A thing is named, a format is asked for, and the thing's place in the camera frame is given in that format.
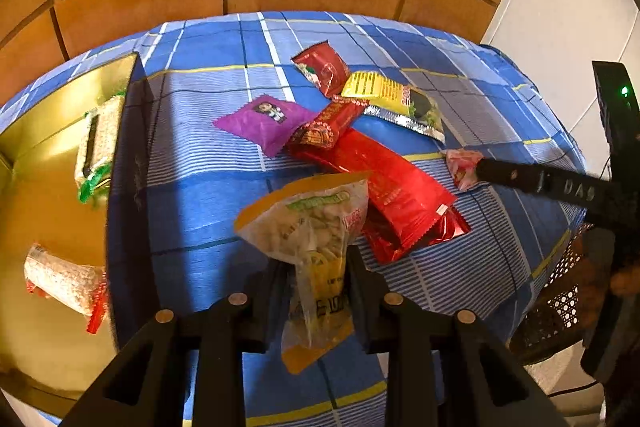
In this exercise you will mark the yellow clear snack bag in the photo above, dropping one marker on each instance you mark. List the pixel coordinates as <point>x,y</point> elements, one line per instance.
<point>310,227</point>

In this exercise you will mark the red pictured snack packet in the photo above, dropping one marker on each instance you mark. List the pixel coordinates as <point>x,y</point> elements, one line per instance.
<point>322,67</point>

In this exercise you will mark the large red snack packet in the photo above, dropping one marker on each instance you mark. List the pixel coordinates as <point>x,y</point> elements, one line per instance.
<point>395,192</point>

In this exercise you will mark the red gold-patterned candy packet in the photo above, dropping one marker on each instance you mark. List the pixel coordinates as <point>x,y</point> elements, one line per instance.
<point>325,124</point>

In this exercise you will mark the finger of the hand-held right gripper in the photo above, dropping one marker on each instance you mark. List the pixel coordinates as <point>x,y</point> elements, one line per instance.
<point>510,177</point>

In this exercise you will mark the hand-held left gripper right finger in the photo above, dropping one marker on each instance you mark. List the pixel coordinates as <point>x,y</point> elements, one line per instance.
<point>362,307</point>

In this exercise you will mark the person's right hand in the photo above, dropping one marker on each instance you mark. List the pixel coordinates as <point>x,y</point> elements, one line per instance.
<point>627,281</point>

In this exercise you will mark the green-ended rice cracker packet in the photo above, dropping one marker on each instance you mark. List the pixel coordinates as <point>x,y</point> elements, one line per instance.
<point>100,132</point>

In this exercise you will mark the yellow green snack packet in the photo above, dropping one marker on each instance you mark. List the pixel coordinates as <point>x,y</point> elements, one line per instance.
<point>395,99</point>

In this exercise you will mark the red-ended rice cracker packet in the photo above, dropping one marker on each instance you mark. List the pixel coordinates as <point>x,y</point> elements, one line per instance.
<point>60,279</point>

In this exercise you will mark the gold tin box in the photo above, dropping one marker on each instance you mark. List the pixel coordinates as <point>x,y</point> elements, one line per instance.
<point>45,187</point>

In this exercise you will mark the purple snack packet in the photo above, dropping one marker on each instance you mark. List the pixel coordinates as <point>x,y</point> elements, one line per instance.
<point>260,127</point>

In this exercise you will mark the pink candy packet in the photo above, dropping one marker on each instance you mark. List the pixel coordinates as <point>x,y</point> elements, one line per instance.
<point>460,169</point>

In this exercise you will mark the blue plaid tablecloth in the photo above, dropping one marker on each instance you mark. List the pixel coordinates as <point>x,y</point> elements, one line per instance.
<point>200,197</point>

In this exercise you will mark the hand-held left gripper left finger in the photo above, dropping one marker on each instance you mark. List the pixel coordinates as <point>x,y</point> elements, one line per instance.
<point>270,307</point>

